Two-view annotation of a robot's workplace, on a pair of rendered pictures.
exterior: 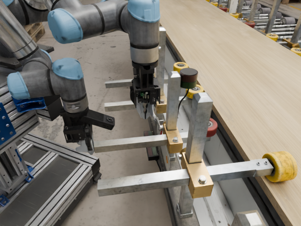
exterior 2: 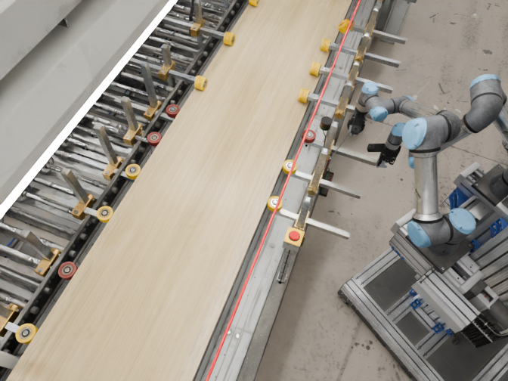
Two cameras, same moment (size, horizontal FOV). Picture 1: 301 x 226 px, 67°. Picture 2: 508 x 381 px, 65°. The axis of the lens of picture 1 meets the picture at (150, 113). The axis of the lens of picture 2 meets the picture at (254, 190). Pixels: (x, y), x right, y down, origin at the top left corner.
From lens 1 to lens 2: 2.48 m
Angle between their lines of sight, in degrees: 82
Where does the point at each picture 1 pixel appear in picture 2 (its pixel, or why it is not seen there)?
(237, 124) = (291, 127)
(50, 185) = (392, 278)
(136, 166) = (295, 291)
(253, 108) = (267, 131)
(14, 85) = not seen: hidden behind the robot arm
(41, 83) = not seen: hidden behind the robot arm
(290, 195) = not seen: hidden behind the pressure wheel
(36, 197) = (405, 272)
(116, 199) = (329, 264)
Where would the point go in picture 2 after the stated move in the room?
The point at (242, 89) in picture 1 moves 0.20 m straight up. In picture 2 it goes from (255, 149) to (257, 125)
